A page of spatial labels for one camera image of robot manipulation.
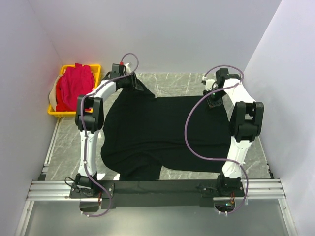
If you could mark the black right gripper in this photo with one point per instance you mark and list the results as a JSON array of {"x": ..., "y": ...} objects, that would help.
[{"x": 213, "y": 104}]

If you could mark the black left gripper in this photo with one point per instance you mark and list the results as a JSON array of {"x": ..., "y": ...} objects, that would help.
[{"x": 135, "y": 84}]

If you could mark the black t shirt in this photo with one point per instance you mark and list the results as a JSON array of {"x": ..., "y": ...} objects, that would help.
[{"x": 144, "y": 133}]

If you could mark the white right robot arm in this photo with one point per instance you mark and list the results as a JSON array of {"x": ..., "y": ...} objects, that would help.
[{"x": 244, "y": 126}]

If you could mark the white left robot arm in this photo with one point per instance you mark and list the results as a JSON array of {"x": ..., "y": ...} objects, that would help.
[{"x": 90, "y": 120}]

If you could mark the yellow plastic bin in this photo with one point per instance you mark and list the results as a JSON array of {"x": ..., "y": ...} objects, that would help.
[{"x": 96, "y": 70}]

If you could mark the magenta t shirt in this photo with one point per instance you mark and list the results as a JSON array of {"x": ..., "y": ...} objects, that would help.
[{"x": 76, "y": 81}]

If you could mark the beige t shirt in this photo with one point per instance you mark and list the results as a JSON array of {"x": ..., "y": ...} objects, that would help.
[{"x": 53, "y": 94}]

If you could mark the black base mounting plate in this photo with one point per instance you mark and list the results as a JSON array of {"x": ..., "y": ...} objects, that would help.
[{"x": 160, "y": 193}]

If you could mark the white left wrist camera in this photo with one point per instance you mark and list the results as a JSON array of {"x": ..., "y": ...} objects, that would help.
[{"x": 128, "y": 67}]

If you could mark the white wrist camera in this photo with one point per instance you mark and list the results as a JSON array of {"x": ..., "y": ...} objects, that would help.
[
  {"x": 128, "y": 67},
  {"x": 208, "y": 83}
]

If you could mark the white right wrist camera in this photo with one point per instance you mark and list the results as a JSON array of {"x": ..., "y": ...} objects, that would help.
[{"x": 208, "y": 83}]

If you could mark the aluminium extrusion rail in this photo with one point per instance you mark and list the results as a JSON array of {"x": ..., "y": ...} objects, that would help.
[{"x": 59, "y": 191}]

